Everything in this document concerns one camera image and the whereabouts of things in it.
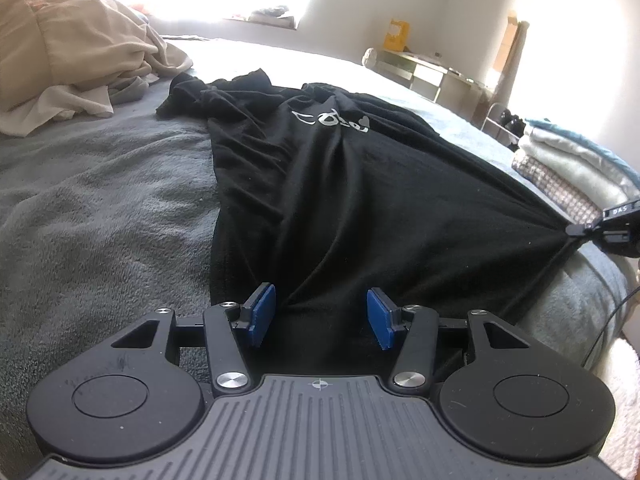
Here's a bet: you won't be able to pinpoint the black t-shirt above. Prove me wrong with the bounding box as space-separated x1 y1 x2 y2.
157 70 578 375

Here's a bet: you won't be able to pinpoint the folded clothes stack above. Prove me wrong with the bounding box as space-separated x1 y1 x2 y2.
512 120 639 223

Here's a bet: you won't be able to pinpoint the clothes on window sill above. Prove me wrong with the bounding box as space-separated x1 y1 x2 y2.
244 6 297 29

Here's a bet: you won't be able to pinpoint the beige clothes pile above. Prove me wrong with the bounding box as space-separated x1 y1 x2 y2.
1 0 192 138

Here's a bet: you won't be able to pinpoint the cardboard sheet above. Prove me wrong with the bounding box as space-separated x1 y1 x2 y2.
492 13 529 105

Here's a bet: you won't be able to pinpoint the grey bed blanket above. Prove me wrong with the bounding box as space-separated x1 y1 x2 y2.
1 38 636 479

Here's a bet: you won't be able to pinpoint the white low cabinet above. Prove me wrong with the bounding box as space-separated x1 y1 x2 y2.
361 48 483 122

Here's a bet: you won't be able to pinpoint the yellow box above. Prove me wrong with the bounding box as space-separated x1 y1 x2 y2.
383 20 410 52

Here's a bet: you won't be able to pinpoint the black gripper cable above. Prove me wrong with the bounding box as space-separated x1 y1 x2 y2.
581 286 640 371

